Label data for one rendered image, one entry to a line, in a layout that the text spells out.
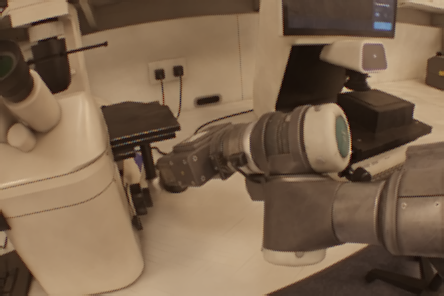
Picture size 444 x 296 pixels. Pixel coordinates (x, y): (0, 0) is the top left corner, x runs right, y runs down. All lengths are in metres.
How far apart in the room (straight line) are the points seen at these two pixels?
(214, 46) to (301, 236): 0.94
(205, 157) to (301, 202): 0.16
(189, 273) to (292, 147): 0.27
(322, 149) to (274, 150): 0.06
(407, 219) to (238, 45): 1.03
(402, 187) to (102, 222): 0.34
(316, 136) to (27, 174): 0.33
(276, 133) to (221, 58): 0.85
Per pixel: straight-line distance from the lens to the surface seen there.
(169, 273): 0.48
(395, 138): 0.71
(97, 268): 0.43
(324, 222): 0.29
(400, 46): 1.92
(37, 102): 0.30
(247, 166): 0.37
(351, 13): 0.81
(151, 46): 1.09
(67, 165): 0.34
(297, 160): 0.32
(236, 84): 1.20
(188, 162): 0.38
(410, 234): 0.25
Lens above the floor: 1.12
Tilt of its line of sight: 27 degrees down
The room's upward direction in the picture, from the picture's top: 4 degrees counter-clockwise
